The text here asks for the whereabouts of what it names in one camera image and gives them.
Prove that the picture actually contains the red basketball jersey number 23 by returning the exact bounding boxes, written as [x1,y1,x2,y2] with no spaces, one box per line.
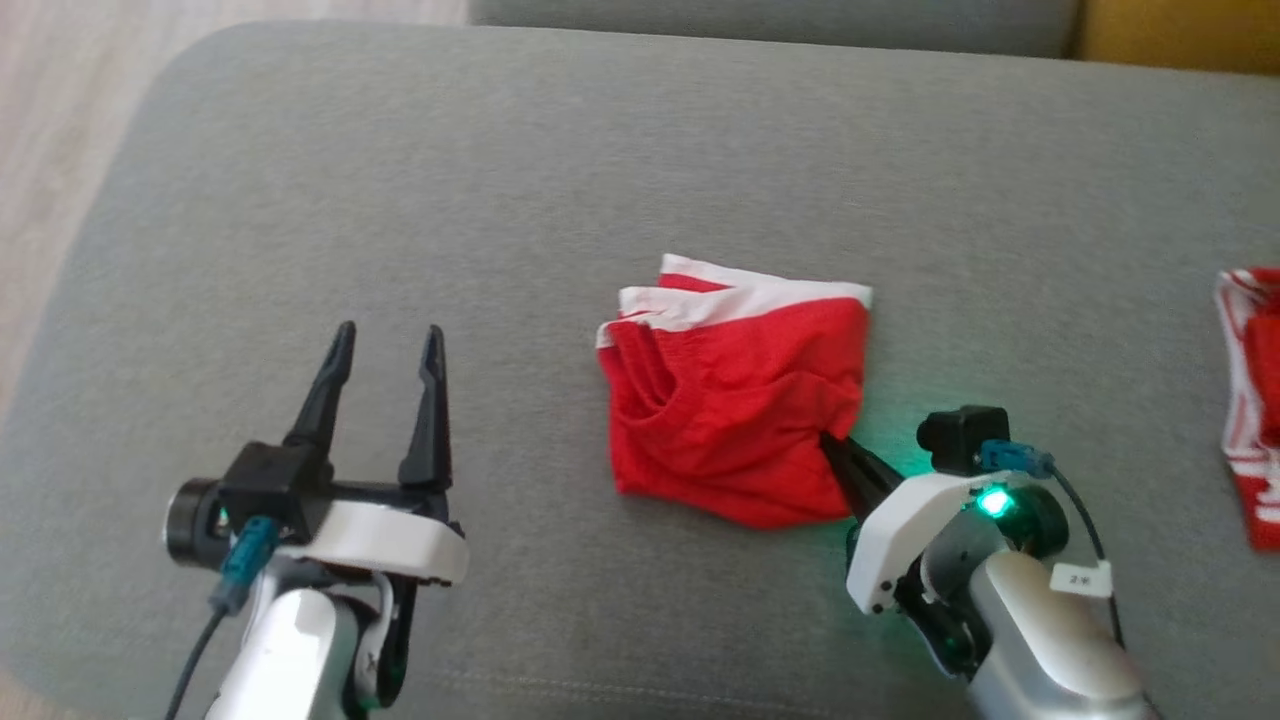
[1213,266,1280,554]

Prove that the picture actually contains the red shorts with white stripes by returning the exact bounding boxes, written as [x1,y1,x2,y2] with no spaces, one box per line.
[596,252,875,531]

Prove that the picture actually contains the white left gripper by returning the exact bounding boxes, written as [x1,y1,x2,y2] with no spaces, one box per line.
[272,320,470,588]

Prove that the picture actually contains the grey sofa seat cushion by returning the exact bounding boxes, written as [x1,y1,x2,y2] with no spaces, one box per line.
[0,21,1280,720]

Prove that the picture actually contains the yellow sofa cushion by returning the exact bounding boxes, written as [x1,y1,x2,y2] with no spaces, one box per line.
[1074,0,1280,78]

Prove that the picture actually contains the grey sofa back cushion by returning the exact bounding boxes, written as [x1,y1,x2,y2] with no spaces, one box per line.
[467,0,1088,60]

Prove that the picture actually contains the black cable with blue plug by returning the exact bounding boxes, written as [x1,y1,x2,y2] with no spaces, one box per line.
[163,515,283,720]
[977,438,1129,653]

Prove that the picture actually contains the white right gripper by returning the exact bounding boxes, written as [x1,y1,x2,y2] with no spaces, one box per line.
[817,431,1003,617]

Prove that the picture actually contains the white paper cable tag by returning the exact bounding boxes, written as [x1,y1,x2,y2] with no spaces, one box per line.
[1049,561,1115,601]

